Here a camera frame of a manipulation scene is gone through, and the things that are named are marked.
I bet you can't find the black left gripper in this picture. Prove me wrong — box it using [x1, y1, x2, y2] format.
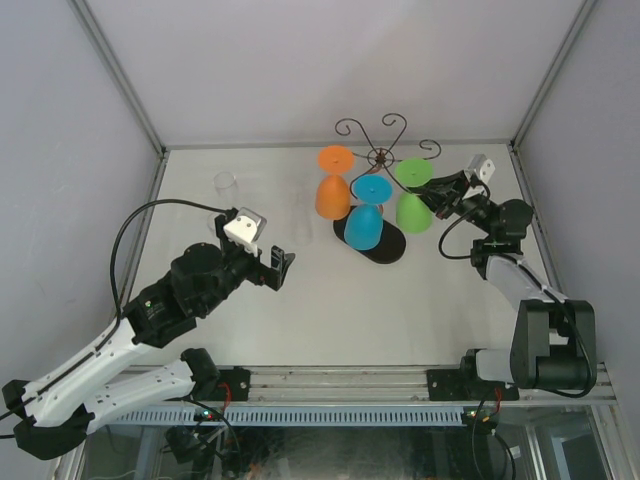
[197, 218, 293, 315]

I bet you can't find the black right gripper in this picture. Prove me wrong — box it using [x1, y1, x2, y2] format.
[408, 169, 495, 237]

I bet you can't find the green plastic wine glass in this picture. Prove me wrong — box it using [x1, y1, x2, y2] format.
[394, 157, 433, 234]

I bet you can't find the orange plastic wine glass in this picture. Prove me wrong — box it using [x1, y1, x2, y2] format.
[315, 145, 355, 220]

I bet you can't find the blue plastic wine glass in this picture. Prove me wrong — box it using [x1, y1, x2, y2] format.
[344, 174, 392, 251]

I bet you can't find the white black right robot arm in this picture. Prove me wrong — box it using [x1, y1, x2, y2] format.
[411, 171, 597, 399]

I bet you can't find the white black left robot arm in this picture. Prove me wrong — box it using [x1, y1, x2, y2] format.
[2, 209, 295, 460]

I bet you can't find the clear upside-down glass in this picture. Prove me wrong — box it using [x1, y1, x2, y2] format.
[291, 192, 313, 246]

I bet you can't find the clear champagne flute back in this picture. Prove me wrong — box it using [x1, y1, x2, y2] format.
[213, 171, 238, 202]

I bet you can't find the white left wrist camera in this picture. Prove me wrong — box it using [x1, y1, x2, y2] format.
[223, 207, 267, 257]

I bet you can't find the black left camera cable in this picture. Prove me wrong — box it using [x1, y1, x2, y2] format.
[109, 199, 236, 321]

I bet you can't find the black camera cable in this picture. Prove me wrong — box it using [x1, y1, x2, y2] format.
[109, 199, 236, 321]
[438, 184, 599, 396]

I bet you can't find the aluminium front frame rail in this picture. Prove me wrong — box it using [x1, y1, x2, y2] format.
[119, 363, 617, 406]

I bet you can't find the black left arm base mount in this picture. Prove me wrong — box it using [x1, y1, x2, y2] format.
[200, 366, 251, 402]

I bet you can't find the blue slotted cable duct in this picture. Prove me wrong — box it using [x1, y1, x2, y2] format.
[112, 405, 465, 427]

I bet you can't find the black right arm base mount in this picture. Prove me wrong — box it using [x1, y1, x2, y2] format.
[426, 369, 520, 401]

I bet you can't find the black right camera cable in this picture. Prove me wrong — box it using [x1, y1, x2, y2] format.
[438, 184, 599, 396]

